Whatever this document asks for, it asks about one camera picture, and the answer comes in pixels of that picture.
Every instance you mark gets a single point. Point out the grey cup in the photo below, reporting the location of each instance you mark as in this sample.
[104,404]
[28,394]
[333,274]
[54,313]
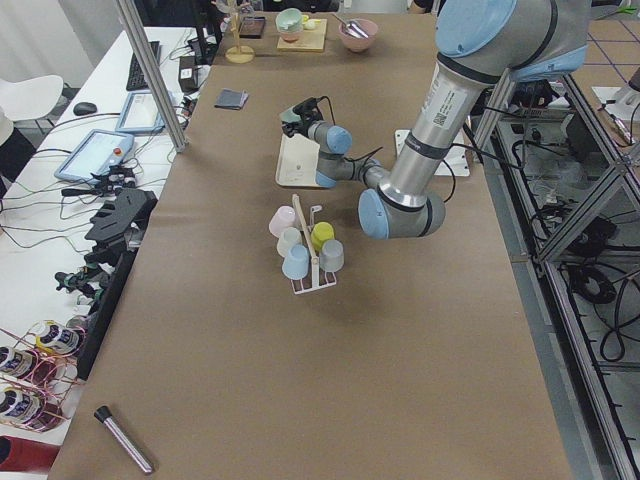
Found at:
[332,256]

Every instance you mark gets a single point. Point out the white wire cup rack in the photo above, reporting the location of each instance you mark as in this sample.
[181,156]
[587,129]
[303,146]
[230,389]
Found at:
[316,278]

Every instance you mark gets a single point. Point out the pink cup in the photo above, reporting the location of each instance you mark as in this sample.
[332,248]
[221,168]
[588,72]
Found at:
[284,217]

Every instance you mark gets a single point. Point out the metal scoop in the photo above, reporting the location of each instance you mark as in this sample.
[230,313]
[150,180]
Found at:
[351,27]

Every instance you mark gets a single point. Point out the wooden cutting board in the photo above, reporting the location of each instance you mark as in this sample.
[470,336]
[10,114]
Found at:
[312,40]

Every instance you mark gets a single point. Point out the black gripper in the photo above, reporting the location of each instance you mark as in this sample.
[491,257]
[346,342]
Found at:
[299,128]

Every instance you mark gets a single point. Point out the black small box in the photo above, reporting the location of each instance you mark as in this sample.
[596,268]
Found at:
[188,74]

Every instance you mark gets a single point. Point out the blue teach pendant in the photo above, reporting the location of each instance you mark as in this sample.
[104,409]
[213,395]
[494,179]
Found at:
[95,154]
[140,115]

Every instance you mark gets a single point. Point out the cream white cup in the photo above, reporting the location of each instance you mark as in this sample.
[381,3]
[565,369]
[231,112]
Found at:
[288,238]

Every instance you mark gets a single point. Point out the green cup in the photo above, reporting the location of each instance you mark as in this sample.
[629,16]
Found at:
[289,116]

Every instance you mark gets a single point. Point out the copper wire rack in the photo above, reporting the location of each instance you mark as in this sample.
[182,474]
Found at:
[39,371]

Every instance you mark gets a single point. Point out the white chair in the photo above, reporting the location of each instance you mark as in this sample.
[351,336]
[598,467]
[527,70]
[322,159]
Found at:
[30,99]

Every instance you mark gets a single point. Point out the black tool holder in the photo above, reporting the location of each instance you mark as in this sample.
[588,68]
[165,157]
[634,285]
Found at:
[113,227]

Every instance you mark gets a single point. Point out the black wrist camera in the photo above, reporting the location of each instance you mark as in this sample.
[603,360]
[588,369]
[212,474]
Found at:
[308,107]

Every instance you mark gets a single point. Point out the light blue cup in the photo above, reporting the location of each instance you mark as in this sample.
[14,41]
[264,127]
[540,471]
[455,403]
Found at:
[296,262]

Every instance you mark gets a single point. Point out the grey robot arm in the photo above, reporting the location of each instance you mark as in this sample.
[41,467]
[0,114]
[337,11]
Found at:
[477,42]

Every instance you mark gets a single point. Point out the cream rabbit tray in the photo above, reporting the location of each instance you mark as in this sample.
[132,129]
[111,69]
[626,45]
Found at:
[297,164]

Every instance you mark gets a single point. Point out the wooden stand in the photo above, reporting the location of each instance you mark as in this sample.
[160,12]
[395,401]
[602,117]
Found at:
[237,53]

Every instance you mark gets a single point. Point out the yellow cup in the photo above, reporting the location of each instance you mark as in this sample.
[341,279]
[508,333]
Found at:
[321,233]

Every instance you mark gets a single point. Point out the grey cloth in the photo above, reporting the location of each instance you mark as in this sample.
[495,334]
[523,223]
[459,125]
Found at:
[231,100]

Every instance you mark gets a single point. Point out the aluminium frame post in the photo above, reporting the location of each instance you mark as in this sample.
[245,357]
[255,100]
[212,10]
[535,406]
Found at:
[135,31]

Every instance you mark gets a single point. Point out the pink stacked bowl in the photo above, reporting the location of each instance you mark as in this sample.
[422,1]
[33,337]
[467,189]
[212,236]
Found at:
[290,37]

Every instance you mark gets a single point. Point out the black computer mouse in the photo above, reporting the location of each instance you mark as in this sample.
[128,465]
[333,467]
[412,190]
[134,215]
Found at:
[84,108]

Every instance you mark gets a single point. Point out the green bowl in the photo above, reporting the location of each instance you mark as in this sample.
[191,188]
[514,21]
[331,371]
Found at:
[289,21]

